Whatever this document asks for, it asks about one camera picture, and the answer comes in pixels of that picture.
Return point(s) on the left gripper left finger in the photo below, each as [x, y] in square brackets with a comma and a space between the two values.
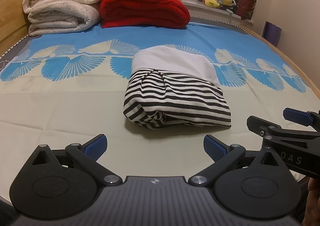
[85, 157]

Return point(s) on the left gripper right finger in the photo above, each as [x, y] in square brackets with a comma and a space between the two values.
[225, 157]

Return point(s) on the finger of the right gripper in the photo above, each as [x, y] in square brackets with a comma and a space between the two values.
[307, 119]
[263, 127]

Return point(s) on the blue cream patterned bedsheet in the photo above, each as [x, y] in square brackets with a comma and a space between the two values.
[67, 88]

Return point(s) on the purple bin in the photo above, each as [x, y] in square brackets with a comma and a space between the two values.
[271, 33]

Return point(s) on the dark red cushion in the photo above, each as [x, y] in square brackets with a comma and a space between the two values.
[245, 8]

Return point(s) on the person's right hand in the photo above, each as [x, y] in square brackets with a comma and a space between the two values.
[312, 211]

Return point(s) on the red folded blanket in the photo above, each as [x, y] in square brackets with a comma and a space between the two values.
[157, 13]

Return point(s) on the cream folded quilt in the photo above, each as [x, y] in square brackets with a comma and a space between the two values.
[60, 16]

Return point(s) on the black white striped shirt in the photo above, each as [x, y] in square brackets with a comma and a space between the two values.
[169, 86]

